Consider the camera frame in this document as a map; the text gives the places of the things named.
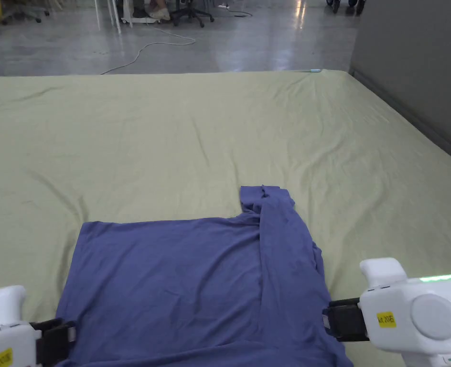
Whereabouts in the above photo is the white table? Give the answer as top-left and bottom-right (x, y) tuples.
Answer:
(94, 0), (162, 28)

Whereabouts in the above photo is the blue shirt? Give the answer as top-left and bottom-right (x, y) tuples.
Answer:
(55, 185), (354, 367)

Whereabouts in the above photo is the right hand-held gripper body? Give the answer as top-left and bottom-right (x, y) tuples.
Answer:
(336, 258), (451, 367)

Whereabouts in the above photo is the white power strip with cable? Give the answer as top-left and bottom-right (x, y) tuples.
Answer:
(217, 3), (253, 18)

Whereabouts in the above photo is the white cable on floor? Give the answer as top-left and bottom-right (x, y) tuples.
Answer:
(100, 22), (197, 76)

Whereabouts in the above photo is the grey office chair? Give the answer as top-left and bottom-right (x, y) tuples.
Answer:
(0, 0), (51, 25)

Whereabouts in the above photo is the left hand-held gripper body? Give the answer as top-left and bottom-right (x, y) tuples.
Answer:
(0, 285), (60, 367)

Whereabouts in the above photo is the black office chair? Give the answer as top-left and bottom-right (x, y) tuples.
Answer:
(170, 0), (215, 28)

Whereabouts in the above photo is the bed with pale green sheet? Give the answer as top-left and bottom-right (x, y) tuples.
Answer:
(0, 69), (451, 367)

